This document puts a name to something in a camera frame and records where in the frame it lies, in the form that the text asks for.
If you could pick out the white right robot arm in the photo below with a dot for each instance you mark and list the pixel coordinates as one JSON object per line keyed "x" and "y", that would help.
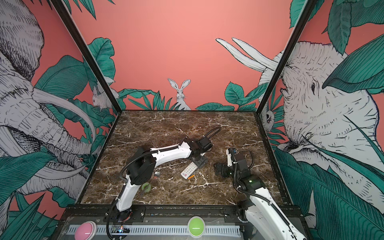
{"x": 259, "y": 208}

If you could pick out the green tape roll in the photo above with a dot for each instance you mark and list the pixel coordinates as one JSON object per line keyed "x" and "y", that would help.
{"x": 146, "y": 187}

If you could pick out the pink push button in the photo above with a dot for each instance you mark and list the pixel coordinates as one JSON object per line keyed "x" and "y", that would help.
{"x": 86, "y": 231}

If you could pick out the white remote control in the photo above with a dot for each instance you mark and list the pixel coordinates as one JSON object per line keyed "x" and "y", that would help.
{"x": 189, "y": 170}

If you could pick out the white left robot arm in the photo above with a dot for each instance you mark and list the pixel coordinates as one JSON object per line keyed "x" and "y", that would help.
{"x": 140, "y": 168}

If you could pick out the green push button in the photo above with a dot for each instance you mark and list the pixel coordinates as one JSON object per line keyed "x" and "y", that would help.
{"x": 196, "y": 227}

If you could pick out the black right corner post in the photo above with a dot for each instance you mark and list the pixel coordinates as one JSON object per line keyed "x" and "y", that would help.
{"x": 298, "y": 29}

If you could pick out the white slotted cable duct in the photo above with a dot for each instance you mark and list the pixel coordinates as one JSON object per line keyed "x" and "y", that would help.
{"x": 165, "y": 230}

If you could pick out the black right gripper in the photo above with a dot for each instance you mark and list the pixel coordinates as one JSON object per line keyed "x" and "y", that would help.
{"x": 225, "y": 167}

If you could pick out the black corner post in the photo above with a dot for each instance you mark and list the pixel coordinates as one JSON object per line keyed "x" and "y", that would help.
{"x": 298, "y": 29}
{"x": 66, "y": 18}

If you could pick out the black left corner post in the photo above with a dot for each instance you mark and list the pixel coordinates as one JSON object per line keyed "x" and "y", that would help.
{"x": 66, "y": 18}

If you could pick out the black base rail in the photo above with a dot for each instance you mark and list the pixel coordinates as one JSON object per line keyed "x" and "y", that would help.
{"x": 140, "y": 213}

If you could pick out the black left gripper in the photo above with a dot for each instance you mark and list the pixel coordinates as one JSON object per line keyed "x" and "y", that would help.
{"x": 202, "y": 162}

